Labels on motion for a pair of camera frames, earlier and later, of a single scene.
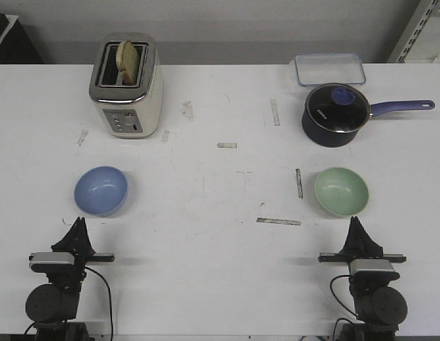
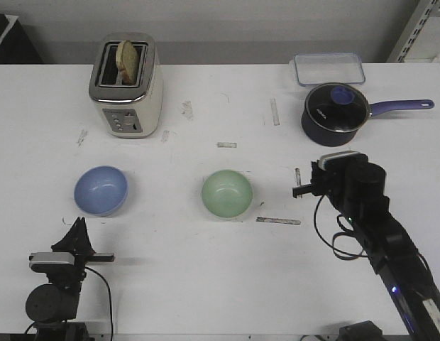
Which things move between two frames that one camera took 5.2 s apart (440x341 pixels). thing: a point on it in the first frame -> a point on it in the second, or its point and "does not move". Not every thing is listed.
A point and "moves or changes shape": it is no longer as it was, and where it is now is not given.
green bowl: [341, 191] moves or changes shape
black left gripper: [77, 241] does not move
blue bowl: [101, 190] does not move
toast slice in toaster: [127, 61] does not move
